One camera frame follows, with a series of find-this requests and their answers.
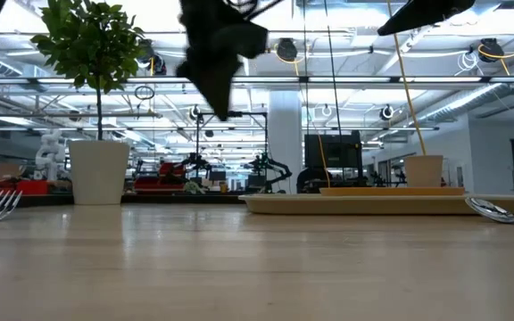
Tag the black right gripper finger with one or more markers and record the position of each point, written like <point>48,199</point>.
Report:
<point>426,11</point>

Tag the beige serving tray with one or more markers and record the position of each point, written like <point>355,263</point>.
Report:
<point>355,205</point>

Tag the black monitor screen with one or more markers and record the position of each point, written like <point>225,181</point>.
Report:
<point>333,151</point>

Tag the large black background robot arm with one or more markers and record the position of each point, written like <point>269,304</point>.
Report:
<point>270,166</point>

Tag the white plant pot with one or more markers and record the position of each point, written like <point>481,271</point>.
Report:
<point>98,174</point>

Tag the green leafy potted tree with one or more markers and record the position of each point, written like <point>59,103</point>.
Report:
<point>89,40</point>

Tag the silver ventilation duct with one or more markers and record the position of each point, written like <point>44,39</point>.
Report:
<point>475,98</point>

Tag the red background machine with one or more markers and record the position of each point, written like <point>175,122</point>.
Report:
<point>163,183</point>

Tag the small black background robot arm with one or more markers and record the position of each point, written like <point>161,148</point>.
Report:
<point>196,162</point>

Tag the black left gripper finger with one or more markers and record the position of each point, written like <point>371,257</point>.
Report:
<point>217,84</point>

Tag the silver metal spoon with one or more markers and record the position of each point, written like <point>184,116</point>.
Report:
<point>491,209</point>

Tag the black office chair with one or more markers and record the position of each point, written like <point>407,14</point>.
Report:
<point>310,178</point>

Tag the white building pillar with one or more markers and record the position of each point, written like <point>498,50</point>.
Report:
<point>285,134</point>

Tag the small black hanging reel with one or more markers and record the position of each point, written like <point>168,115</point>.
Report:
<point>387,112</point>
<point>194,112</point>

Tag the long ceiling light strip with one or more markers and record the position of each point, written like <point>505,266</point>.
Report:
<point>350,80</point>

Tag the red low cart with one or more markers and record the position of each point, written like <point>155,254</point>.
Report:
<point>25,187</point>

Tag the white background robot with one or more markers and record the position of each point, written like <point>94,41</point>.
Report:
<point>51,153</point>

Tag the black metal rig frame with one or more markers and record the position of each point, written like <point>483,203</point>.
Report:
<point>248,114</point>

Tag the brown cardboard box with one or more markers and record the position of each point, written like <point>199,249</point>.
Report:
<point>10,169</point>

